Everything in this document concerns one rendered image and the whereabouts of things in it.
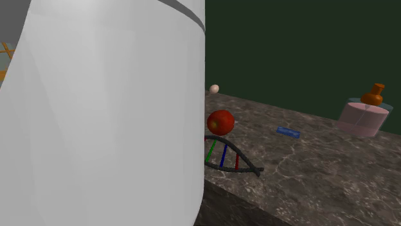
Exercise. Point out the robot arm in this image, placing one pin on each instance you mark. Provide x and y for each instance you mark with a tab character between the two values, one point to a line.
103	125

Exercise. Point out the red apple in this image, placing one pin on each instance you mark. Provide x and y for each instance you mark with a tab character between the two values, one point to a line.
221	122

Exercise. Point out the white egg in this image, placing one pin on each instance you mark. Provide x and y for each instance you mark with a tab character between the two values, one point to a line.
214	89

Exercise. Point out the dark double helix model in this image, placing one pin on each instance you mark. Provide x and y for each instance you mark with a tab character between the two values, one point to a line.
230	152

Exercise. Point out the blue flat rectangular bar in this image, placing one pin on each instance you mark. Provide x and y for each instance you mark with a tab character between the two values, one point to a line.
288	132

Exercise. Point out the pink soap dispenser orange pump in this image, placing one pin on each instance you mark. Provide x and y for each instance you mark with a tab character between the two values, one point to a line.
363	119

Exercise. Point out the orange wooden lattice furniture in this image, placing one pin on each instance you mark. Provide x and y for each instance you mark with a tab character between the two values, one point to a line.
6	58

